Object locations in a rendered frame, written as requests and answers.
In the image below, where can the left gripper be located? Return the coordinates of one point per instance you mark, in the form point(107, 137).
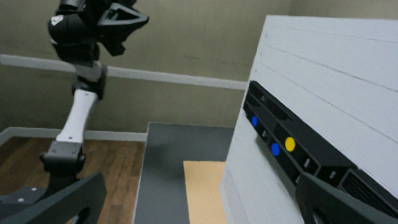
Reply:
point(116, 19)

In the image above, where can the grey metal rack frame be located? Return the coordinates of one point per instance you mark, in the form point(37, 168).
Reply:
point(345, 88)

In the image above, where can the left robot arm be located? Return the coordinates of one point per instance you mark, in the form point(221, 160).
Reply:
point(65, 153)

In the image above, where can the tan wooden board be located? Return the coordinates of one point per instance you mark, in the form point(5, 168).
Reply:
point(203, 181)

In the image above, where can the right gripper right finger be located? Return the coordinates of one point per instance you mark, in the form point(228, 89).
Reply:
point(319, 201)

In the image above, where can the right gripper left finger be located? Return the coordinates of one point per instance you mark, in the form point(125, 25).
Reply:
point(82, 200)

